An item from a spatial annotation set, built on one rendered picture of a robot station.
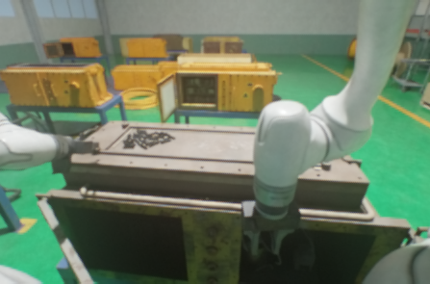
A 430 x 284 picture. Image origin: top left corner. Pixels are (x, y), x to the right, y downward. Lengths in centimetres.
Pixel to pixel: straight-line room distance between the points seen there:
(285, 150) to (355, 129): 15
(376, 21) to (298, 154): 22
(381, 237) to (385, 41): 85
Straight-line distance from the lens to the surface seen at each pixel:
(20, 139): 78
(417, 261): 32
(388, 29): 38
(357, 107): 50
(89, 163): 110
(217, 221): 98
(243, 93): 349
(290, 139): 41
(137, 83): 739
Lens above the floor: 189
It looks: 28 degrees down
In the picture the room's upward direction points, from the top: straight up
